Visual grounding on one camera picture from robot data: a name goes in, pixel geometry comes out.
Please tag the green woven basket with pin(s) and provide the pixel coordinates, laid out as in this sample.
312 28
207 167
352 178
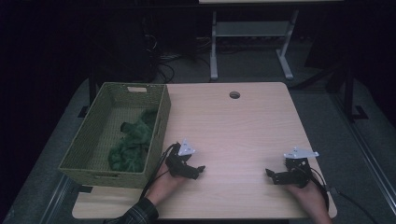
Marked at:
93 143

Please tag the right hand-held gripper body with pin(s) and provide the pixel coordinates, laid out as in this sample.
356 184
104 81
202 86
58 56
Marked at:
299 172

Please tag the white metal frame table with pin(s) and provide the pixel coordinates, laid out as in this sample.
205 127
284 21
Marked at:
249 28

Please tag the grey tape strip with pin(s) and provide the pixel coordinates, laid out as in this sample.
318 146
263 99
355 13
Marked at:
332 189

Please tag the black metal stand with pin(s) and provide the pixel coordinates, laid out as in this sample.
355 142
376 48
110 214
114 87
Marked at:
348 90

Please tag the person's right hand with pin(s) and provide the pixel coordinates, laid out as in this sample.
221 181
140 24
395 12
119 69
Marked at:
313 199

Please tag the person's left hand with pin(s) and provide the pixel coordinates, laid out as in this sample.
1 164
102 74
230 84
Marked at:
162 188

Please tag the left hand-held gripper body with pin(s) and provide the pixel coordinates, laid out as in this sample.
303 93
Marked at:
176 163

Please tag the metal floor rail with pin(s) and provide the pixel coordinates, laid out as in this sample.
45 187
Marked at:
54 202
367 155

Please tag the green fleece garment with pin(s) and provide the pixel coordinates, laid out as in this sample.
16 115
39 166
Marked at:
134 146

